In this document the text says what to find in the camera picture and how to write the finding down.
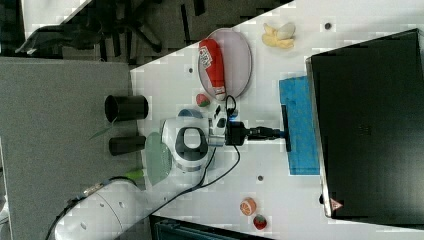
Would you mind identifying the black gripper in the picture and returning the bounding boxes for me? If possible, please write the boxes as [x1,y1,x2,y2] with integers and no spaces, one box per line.
[225,121,285,146]

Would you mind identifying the blue oven door with handle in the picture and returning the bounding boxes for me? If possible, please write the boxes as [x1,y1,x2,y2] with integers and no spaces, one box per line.
[279,76,320,175]

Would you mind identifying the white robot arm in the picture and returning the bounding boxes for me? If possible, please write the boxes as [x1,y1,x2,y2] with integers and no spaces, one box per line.
[53,106,290,240]

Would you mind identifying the black toaster oven body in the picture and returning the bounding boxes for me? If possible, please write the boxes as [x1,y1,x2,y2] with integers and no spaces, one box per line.
[306,29,424,229]

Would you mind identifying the pink toy strawberry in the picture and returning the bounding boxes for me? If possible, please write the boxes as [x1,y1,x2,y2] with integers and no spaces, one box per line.
[196,93,210,107]

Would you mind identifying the toy orange slice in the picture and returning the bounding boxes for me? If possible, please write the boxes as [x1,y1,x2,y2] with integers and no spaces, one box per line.
[239,197,257,216]

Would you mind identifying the grey oval plate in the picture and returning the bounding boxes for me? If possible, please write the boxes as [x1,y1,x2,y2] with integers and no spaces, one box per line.
[209,28,252,98]

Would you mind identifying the blue bowl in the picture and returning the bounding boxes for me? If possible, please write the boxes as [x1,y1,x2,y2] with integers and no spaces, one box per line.
[178,109,203,119]

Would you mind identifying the red toy strawberry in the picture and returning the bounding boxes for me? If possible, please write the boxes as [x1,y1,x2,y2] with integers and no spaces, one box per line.
[253,214,267,230]

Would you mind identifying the red plush ketchup bottle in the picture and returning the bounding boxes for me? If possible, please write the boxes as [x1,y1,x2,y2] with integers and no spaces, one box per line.
[199,38,226,101]

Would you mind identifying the yellow plush banana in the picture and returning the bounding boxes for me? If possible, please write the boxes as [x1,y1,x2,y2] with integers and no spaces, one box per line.
[262,23,296,49]

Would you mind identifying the green colander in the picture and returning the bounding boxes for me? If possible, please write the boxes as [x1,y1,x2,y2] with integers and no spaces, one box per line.
[145,132,172,186]

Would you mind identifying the green slotted spatula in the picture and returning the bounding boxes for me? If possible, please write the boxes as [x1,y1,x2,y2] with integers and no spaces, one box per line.
[124,169,144,180]

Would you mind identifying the small black cup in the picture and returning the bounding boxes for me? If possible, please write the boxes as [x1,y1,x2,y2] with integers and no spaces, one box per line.
[109,136,146,156]

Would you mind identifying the large black cup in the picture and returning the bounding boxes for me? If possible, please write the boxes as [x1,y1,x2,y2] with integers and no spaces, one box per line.
[105,95,149,123]

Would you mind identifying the black office chair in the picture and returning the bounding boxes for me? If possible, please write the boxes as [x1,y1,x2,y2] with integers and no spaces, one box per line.
[14,0,208,66]

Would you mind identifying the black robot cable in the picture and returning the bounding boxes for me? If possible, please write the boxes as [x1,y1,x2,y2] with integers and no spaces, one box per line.
[146,94,242,218]

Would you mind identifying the blue metal frame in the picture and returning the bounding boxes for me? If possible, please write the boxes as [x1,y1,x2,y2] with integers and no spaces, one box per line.
[149,216,270,240]

